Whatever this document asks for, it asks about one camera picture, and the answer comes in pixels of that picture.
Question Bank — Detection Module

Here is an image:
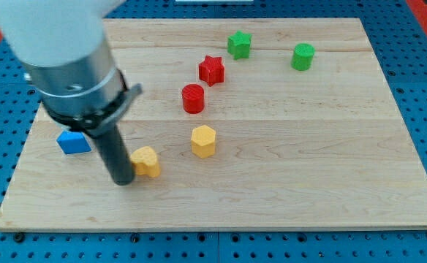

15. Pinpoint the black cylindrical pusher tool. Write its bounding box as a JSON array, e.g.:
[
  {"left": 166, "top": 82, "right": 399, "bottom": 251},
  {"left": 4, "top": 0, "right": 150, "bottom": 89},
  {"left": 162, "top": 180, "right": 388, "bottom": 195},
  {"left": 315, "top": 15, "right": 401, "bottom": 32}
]
[{"left": 91, "top": 126, "right": 135, "bottom": 186}]

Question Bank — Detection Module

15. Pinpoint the blue triangle block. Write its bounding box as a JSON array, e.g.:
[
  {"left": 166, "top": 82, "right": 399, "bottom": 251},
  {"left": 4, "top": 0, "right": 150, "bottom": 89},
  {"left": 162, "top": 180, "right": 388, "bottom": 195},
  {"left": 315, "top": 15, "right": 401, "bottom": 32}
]
[{"left": 56, "top": 131, "right": 91, "bottom": 154}]

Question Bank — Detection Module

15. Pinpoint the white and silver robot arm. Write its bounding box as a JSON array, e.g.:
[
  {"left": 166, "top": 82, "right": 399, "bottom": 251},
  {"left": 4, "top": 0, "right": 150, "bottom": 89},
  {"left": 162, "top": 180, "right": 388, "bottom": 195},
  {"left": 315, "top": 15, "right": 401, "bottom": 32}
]
[{"left": 0, "top": 0, "right": 142, "bottom": 186}]

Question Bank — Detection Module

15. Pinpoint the yellow heart block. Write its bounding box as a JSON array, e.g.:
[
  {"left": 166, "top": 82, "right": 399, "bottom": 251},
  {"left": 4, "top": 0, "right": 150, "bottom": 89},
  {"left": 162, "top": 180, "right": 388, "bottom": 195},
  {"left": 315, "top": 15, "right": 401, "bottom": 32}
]
[{"left": 129, "top": 146, "right": 161, "bottom": 178}]

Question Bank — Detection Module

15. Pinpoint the yellow hexagon block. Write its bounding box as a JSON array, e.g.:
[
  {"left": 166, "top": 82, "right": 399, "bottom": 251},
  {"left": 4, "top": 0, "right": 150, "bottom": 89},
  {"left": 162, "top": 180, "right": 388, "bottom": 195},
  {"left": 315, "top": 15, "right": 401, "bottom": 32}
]
[{"left": 191, "top": 125, "right": 216, "bottom": 159}]

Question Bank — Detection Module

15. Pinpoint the red cylinder block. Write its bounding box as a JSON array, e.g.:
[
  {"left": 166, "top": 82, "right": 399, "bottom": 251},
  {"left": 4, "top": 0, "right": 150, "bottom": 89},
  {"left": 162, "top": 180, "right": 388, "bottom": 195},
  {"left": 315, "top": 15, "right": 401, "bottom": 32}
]
[{"left": 181, "top": 83, "right": 205, "bottom": 114}]

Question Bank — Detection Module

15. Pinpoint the red star block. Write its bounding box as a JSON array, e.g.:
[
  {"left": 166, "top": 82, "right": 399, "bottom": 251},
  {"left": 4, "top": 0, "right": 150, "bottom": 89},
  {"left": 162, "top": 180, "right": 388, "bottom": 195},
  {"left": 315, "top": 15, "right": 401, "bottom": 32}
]
[{"left": 198, "top": 56, "right": 225, "bottom": 86}]

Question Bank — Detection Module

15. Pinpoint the wooden board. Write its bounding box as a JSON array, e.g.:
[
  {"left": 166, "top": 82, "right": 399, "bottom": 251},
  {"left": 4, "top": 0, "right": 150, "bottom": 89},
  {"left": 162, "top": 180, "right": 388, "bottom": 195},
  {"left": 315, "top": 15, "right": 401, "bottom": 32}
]
[{"left": 0, "top": 18, "right": 427, "bottom": 232}]

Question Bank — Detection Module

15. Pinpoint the green star block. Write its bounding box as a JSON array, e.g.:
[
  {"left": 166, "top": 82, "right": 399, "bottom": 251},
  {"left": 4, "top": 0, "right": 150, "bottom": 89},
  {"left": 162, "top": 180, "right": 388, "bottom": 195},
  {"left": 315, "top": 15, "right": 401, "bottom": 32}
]
[{"left": 227, "top": 31, "right": 252, "bottom": 60}]

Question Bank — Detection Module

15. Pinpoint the green cylinder block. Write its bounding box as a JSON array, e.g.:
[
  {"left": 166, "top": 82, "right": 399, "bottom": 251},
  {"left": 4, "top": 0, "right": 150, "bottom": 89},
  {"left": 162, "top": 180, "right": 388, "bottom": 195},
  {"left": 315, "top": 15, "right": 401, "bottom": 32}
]
[{"left": 290, "top": 43, "right": 315, "bottom": 71}]

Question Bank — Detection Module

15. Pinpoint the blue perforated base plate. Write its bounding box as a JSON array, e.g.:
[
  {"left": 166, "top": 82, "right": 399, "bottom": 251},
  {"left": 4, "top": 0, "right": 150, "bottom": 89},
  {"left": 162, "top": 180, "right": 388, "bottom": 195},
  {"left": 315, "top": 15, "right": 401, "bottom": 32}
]
[{"left": 0, "top": 0, "right": 427, "bottom": 262}]

